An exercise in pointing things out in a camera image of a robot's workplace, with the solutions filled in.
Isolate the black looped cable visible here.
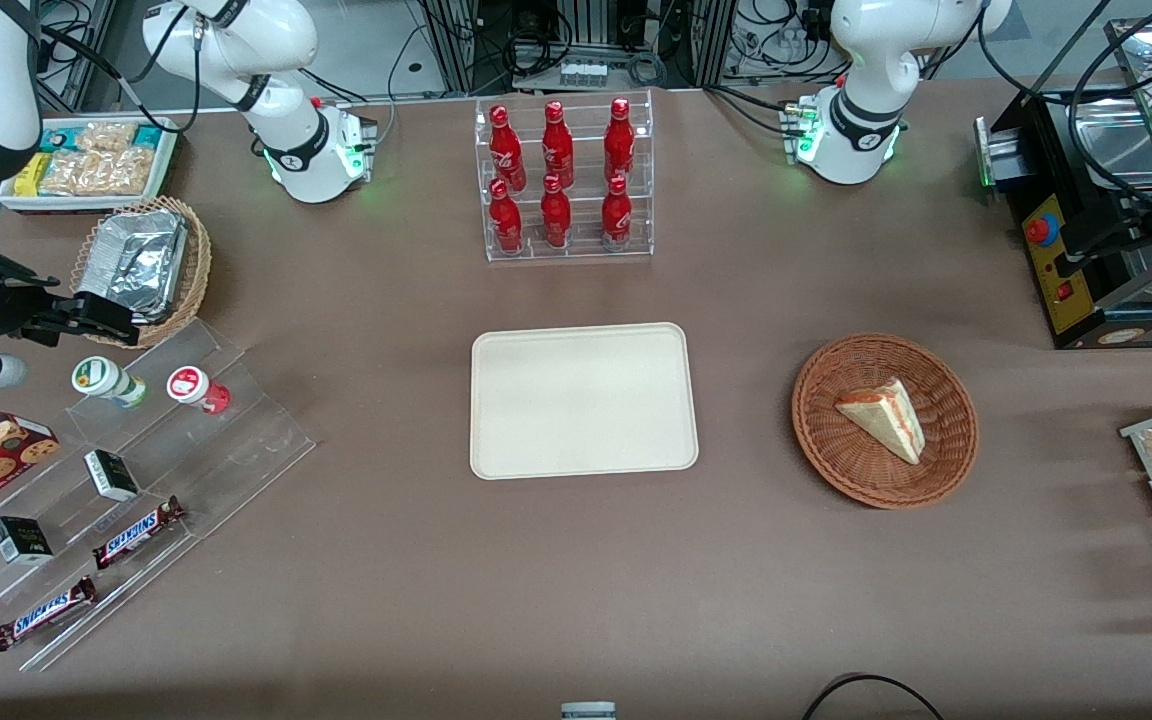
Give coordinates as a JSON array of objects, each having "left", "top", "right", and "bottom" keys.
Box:
[{"left": 801, "top": 673, "right": 947, "bottom": 720}]

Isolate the black grill machine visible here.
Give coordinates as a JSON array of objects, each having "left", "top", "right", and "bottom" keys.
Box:
[{"left": 974, "top": 15, "right": 1152, "bottom": 351}]

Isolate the small black box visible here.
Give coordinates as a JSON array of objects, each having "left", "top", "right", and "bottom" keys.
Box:
[
  {"left": 0, "top": 515, "right": 55, "bottom": 566},
  {"left": 84, "top": 449, "right": 142, "bottom": 504}
]

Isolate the yellow snack pack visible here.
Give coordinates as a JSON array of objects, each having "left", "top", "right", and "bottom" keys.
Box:
[{"left": 14, "top": 152, "right": 53, "bottom": 198}]

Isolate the small clear cracker bag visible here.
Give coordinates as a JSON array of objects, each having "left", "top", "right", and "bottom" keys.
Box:
[{"left": 76, "top": 121, "right": 138, "bottom": 154}]

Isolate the silver foil container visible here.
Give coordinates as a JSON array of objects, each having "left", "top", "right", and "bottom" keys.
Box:
[{"left": 76, "top": 208, "right": 189, "bottom": 327}]

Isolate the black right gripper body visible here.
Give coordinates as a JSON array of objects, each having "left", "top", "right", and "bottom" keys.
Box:
[{"left": 0, "top": 266, "right": 75, "bottom": 343}]

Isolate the triangular wrapped sandwich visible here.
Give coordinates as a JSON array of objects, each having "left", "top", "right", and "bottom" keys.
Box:
[{"left": 834, "top": 377, "right": 928, "bottom": 467}]

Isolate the light wicker basket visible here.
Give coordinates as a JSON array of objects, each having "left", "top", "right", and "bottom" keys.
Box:
[{"left": 70, "top": 196, "right": 213, "bottom": 350}]

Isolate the red cola bottle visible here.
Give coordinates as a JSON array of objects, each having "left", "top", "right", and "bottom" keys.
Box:
[
  {"left": 488, "top": 178, "right": 525, "bottom": 254},
  {"left": 603, "top": 97, "right": 637, "bottom": 183},
  {"left": 600, "top": 175, "right": 634, "bottom": 247},
  {"left": 541, "top": 100, "right": 576, "bottom": 188},
  {"left": 539, "top": 174, "right": 574, "bottom": 250},
  {"left": 488, "top": 104, "right": 528, "bottom": 192}
]

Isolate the large clear cracker bag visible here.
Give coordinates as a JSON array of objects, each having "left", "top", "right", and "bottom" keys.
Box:
[{"left": 40, "top": 147, "right": 156, "bottom": 197}]

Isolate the cream plastic tray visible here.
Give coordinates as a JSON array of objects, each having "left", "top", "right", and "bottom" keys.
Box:
[{"left": 470, "top": 322, "right": 700, "bottom": 481}]

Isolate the clear acrylic bottle rack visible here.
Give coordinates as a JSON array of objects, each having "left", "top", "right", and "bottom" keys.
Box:
[{"left": 474, "top": 89, "right": 656, "bottom": 264}]

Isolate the red gum bottle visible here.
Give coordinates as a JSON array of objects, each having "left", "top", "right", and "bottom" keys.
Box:
[{"left": 167, "top": 366, "right": 232, "bottom": 416}]

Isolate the white snack tray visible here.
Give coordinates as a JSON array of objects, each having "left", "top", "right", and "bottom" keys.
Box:
[{"left": 0, "top": 116, "right": 180, "bottom": 214}]

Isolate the clear acrylic stepped display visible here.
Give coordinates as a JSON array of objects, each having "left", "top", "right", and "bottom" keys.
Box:
[{"left": 0, "top": 318, "right": 318, "bottom": 674}]

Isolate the round brown wicker basket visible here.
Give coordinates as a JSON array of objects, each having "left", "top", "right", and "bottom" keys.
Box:
[{"left": 791, "top": 333, "right": 980, "bottom": 511}]

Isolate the Snickers chocolate bar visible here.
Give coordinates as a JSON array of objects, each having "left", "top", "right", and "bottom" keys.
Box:
[
  {"left": 92, "top": 496, "right": 187, "bottom": 571},
  {"left": 0, "top": 576, "right": 99, "bottom": 653}
]

